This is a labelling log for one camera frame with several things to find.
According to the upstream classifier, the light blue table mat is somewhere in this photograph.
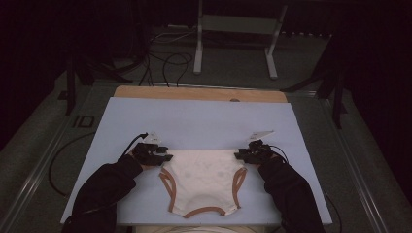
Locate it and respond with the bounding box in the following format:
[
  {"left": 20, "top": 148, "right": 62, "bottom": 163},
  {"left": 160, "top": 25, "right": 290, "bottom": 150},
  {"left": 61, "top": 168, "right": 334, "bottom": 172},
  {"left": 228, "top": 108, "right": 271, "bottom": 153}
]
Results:
[{"left": 60, "top": 96, "right": 333, "bottom": 226}]

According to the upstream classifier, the left hand-held gripper black cable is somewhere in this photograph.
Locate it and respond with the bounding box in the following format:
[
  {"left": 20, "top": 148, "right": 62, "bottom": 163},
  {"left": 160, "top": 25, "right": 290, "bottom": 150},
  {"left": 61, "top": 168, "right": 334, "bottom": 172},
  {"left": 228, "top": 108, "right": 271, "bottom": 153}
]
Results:
[{"left": 120, "top": 132, "right": 150, "bottom": 159}]

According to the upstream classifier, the hand-held gripper black cable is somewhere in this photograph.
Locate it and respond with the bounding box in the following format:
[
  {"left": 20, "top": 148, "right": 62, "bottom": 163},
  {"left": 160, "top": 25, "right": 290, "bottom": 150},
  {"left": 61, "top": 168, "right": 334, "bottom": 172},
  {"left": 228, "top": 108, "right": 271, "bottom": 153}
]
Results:
[
  {"left": 120, "top": 132, "right": 150, "bottom": 159},
  {"left": 270, "top": 145, "right": 290, "bottom": 164}
]

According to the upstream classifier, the metal floor rail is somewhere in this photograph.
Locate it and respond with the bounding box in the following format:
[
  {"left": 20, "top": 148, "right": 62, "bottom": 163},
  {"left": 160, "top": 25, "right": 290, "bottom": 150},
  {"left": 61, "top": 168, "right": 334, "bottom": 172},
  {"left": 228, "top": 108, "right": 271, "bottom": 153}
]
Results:
[
  {"left": 319, "top": 96, "right": 392, "bottom": 233},
  {"left": 0, "top": 86, "right": 95, "bottom": 233}
]

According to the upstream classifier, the black metal stand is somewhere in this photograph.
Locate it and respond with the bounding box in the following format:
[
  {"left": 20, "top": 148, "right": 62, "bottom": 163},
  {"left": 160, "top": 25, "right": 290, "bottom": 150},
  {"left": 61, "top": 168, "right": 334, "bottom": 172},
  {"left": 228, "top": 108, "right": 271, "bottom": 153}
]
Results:
[
  {"left": 281, "top": 32, "right": 348, "bottom": 130},
  {"left": 64, "top": 54, "right": 134, "bottom": 117}
]

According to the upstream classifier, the white metal stand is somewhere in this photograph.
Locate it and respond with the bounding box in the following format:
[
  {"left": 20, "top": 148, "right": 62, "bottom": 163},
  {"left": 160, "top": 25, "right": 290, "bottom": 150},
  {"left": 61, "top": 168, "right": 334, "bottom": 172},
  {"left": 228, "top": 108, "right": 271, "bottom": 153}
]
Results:
[{"left": 192, "top": 0, "right": 289, "bottom": 81}]

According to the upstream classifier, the black looped floor cable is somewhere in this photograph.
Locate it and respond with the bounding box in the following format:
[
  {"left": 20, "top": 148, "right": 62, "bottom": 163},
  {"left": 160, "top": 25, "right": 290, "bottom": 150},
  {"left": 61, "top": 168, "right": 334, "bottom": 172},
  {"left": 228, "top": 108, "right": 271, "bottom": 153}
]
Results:
[{"left": 139, "top": 51, "right": 194, "bottom": 87}]

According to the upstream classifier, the person's right hand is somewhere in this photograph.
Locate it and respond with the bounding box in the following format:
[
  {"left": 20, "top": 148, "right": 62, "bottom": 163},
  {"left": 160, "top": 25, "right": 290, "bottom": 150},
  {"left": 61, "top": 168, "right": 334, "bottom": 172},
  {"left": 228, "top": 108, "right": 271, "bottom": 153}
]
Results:
[{"left": 254, "top": 154, "right": 281, "bottom": 170}]

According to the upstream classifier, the thin black floor cable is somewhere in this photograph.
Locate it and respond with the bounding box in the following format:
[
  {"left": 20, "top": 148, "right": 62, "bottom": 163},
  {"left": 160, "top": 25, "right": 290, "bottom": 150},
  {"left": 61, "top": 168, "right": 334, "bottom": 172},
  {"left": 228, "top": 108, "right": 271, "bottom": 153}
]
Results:
[{"left": 325, "top": 193, "right": 343, "bottom": 233}]

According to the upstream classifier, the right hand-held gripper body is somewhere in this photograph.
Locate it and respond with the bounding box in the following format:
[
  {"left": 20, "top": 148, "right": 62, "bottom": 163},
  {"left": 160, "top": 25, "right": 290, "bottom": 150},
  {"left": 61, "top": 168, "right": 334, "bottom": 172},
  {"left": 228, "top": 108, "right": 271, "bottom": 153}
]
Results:
[{"left": 245, "top": 129, "right": 275, "bottom": 165}]

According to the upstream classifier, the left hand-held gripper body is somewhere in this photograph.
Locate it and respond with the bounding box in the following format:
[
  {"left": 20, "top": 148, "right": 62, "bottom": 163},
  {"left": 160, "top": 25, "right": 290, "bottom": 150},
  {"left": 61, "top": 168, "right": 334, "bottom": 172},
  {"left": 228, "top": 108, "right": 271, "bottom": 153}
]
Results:
[{"left": 132, "top": 131, "right": 162, "bottom": 167}]

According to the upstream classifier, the person's left hand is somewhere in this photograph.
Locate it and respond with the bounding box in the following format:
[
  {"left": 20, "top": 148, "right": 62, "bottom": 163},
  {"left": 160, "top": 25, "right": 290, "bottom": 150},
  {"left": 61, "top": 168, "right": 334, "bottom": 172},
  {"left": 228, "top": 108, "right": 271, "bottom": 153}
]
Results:
[{"left": 128, "top": 153, "right": 154, "bottom": 172}]

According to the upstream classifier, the right hand-held gripper black cable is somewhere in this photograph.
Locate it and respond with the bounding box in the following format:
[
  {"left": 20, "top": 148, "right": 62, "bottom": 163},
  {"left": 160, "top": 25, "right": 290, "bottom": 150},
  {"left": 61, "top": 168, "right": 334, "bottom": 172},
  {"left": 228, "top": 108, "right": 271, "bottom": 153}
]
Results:
[{"left": 270, "top": 145, "right": 290, "bottom": 164}]

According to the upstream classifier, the long black floor cable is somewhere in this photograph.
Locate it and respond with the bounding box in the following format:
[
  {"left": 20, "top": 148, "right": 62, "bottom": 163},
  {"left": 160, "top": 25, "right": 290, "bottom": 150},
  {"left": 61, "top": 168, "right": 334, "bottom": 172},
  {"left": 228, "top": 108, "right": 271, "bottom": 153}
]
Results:
[{"left": 48, "top": 130, "right": 97, "bottom": 198}]

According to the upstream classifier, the black square floor frame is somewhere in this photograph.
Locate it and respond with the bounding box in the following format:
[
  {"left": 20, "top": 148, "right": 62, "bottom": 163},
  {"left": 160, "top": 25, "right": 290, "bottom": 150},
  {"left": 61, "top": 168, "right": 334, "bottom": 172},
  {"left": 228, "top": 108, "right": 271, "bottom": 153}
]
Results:
[{"left": 72, "top": 115, "right": 96, "bottom": 129}]

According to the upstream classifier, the cream baby bodysuit brown trim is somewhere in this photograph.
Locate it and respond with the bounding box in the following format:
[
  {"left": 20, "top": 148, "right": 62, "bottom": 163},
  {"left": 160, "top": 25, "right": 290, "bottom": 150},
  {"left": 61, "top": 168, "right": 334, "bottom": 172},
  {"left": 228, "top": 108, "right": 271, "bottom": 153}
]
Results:
[{"left": 158, "top": 148, "right": 249, "bottom": 219}]

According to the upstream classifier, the white floor cable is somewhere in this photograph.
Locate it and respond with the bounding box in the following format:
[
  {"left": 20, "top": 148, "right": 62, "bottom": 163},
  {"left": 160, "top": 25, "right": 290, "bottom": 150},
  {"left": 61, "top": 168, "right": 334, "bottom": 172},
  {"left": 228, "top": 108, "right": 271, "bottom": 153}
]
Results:
[{"left": 149, "top": 26, "right": 199, "bottom": 46}]

